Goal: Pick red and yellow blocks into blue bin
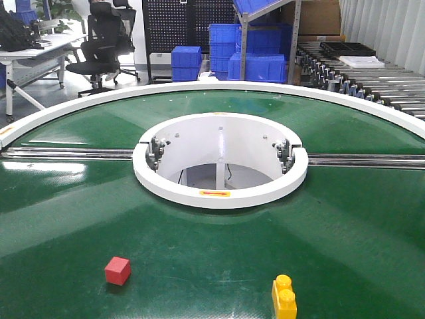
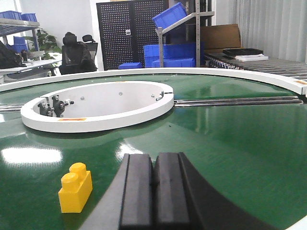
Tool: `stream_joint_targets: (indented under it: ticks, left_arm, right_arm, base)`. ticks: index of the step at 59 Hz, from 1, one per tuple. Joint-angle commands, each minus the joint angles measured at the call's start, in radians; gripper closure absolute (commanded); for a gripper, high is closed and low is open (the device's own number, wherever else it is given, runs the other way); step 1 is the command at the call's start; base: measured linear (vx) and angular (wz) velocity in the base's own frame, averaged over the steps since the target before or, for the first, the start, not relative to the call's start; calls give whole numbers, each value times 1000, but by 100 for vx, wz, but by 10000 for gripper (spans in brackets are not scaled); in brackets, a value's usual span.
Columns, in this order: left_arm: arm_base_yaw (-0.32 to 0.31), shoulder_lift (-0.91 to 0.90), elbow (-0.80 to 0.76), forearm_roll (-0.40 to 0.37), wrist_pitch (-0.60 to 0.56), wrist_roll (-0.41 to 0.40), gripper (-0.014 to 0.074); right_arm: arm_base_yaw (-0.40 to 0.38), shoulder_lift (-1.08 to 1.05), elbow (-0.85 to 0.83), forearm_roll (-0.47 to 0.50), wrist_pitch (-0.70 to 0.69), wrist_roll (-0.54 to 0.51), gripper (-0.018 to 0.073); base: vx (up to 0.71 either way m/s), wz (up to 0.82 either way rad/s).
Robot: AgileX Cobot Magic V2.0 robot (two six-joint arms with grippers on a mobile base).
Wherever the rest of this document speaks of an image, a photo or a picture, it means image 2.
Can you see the white outer conveyor rim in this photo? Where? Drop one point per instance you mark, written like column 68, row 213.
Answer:
column 292, row 84

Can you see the black tray on conveyor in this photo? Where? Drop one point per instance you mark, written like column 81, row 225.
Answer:
column 242, row 52

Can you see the white foam sheet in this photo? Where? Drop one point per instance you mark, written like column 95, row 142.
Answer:
column 258, row 57

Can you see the black office chair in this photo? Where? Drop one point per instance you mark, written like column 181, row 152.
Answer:
column 78, row 56

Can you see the green potted plant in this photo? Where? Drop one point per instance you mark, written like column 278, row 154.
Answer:
column 47, row 46

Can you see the grey metal shelf rack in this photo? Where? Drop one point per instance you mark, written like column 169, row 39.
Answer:
column 188, row 29

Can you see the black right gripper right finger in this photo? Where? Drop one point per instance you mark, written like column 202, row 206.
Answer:
column 184, row 200

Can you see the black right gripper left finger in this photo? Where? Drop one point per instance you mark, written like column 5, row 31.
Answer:
column 127, row 203

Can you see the black backpack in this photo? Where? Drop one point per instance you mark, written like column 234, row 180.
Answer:
column 9, row 59

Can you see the stacked blue bins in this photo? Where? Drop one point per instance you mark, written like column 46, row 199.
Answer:
column 175, row 55

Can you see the roller conveyor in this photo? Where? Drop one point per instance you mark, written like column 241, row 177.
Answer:
column 291, row 69

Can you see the brown cardboard box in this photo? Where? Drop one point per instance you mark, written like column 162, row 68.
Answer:
column 219, row 37

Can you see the white desk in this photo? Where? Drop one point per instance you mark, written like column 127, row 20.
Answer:
column 32, row 70

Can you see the tilted blue bin on rack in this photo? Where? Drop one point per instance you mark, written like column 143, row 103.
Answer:
column 170, row 16

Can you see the small blue bin on floor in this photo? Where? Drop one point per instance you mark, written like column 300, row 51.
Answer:
column 131, row 65

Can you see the yellow toy building block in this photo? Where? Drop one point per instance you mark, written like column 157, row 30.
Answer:
column 76, row 188

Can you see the black perforated pegboard panel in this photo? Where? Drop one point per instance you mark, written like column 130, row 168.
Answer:
column 125, row 27

